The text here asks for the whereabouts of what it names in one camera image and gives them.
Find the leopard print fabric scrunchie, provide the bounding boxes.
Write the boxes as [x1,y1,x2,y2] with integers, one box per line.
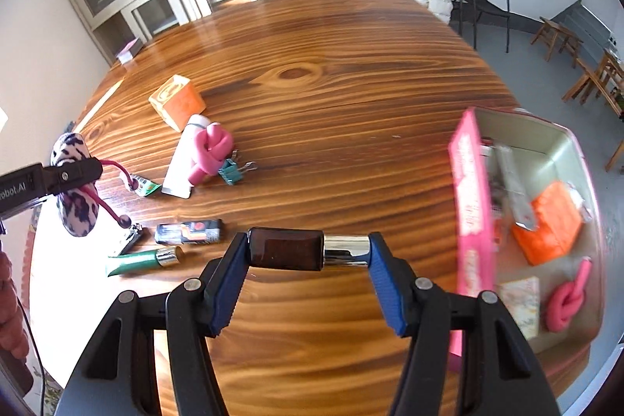
[50,131,141,238]

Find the dark patterned small battery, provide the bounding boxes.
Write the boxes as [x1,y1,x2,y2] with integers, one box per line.
[153,219,224,245]

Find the green tube with gold cap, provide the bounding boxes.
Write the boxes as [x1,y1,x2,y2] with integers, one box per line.
[108,246,184,276]

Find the brown bottle with silver cap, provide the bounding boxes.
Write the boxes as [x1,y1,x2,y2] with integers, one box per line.
[248,227,371,271]

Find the yellow white cardboard box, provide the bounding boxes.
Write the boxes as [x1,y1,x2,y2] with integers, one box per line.
[497,276,541,340]

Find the large white cream tube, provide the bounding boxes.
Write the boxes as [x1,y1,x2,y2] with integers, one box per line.
[161,114,209,200]

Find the small white green tube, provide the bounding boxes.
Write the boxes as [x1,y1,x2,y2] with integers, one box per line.
[128,174,161,197]

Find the teal binder clip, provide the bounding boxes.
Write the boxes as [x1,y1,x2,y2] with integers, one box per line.
[218,149,258,186]

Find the pink knotted foam toy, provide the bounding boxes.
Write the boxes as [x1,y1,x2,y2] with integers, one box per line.
[545,257,592,333]
[188,122,234,186]

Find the large metal clamp clip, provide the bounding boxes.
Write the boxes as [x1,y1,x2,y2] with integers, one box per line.
[481,137,538,231]

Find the bright orange toy cube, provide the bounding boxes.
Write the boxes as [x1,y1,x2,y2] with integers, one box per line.
[511,181,583,266]

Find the light orange toy cube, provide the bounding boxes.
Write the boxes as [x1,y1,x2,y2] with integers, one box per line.
[148,75,206,132]

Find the person's left hand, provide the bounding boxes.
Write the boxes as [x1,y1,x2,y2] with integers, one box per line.
[0,252,30,360]

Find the pink metal tin box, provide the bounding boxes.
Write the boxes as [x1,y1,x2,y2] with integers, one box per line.
[448,108,606,375]

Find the deck of cards box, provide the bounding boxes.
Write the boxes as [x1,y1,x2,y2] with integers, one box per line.
[117,38,144,65]

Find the wooden chair set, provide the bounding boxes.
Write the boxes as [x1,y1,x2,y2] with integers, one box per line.
[562,47,624,173]

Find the wooden stool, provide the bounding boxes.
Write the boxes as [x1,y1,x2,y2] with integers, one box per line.
[530,17,583,69]

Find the black cable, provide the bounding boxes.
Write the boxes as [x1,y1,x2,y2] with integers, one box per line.
[14,292,48,407]

